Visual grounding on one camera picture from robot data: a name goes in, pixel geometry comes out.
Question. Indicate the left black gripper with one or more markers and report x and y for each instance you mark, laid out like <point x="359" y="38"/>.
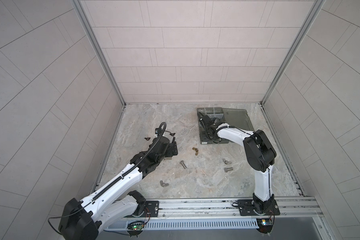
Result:
<point x="170" y="153"/>

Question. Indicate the clear compartment organizer box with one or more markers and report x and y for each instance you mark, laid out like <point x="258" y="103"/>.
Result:
<point x="227" y="132"/>

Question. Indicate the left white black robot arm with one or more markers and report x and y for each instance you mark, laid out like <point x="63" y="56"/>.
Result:
<point x="85" y="219"/>

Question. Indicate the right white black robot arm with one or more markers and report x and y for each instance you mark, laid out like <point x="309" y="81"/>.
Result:
<point x="260" y="155"/>

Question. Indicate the brass wing nuts pair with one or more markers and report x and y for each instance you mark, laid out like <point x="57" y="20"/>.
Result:
<point x="196" y="151"/>

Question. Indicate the silver wing nut front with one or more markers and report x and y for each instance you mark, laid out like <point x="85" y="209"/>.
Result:
<point x="163" y="184"/>

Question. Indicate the silver wing nut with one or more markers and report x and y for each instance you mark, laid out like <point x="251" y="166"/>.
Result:
<point x="163" y="184"/>
<point x="227" y="162"/>

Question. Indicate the silver wing nut right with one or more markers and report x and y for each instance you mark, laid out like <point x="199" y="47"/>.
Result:
<point x="227" y="162"/>

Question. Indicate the left controller board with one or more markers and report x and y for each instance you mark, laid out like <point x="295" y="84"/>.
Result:
<point x="135" y="228"/>

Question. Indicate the controller board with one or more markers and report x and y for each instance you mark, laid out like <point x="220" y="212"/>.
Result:
<point x="135" y="228"/>
<point x="265" y="226"/>

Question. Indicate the right controller board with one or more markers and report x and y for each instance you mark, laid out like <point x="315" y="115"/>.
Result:
<point x="265" y="226"/>

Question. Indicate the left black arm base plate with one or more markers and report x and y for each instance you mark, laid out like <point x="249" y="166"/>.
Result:
<point x="149" y="208"/>

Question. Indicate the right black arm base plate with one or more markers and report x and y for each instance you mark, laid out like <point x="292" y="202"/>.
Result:
<point x="257" y="208"/>

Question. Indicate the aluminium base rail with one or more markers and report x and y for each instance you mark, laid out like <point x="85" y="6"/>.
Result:
<point x="221" y="208"/>

